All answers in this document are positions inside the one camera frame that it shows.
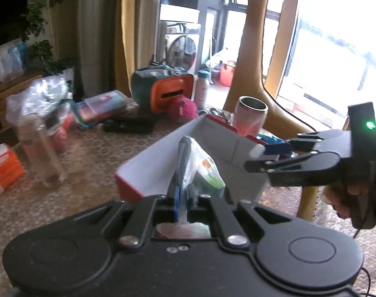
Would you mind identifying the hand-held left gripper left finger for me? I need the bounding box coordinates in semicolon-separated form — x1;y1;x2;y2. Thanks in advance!
73;186;181;248

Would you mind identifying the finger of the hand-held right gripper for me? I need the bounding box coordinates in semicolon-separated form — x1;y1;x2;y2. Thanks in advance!
265;129;353;159
244;148;343;188

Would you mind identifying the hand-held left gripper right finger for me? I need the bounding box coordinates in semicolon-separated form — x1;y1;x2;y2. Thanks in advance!
188;185;293;250

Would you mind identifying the blue-grey plastic snack packet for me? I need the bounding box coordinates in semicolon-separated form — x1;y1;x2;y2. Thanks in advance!
168;136;226;199

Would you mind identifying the red and white cardboard box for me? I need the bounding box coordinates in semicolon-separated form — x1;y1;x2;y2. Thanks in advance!
115;114;279;205

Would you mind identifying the person's right hand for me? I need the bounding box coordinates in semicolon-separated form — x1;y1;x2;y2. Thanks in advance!
323;183;362;220

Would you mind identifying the pink steel tumbler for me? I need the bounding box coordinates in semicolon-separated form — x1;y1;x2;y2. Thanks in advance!
233;97;269;137

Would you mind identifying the long black flat device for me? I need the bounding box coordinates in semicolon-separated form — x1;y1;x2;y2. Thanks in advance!
103;118;154;133

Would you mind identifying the pink fuzzy ball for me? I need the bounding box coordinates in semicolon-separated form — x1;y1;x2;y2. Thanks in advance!
166;96;198;120

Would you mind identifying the green and orange cooler bag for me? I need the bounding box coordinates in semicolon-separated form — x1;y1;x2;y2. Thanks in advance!
132;66;195;113

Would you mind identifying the white bottle with teal cap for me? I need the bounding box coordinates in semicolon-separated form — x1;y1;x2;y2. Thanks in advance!
195;71;211;110

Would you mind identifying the red bucket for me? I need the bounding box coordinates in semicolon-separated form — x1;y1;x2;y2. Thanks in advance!
219;62;236;87

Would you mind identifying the clear plastic storage case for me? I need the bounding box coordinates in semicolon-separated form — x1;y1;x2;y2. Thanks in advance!
73;90;139;129

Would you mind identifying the giraffe-shaped tan chair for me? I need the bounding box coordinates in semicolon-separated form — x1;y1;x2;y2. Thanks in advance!
222;0;318;220

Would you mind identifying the tall clear glass jar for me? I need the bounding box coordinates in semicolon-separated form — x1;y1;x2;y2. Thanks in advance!
16;113;66;189

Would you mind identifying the round electric fan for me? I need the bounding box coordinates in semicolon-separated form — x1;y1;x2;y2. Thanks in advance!
166;34;198;69

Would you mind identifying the large clear plastic bag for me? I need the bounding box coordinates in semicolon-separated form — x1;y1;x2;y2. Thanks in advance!
5;74;75;149

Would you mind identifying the orange and white tissue box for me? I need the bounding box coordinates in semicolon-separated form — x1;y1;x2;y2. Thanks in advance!
0;144;24;199

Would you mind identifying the yellow curtain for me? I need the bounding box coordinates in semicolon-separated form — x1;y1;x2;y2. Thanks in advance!
114;0;145;96

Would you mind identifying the grey curtain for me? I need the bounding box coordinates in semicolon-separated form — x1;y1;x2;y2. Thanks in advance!
77;0;120;98

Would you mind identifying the wooden cabinet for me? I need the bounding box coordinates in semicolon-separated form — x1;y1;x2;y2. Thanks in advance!
0;70;46;149

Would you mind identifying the green potted plant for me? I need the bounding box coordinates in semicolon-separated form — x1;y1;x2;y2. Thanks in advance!
19;0;75;75

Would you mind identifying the pile of clear plastic packets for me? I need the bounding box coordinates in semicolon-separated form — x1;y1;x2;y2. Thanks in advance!
0;43;29;81

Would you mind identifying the black cable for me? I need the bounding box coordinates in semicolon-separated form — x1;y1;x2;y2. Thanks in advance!
262;82;319;131

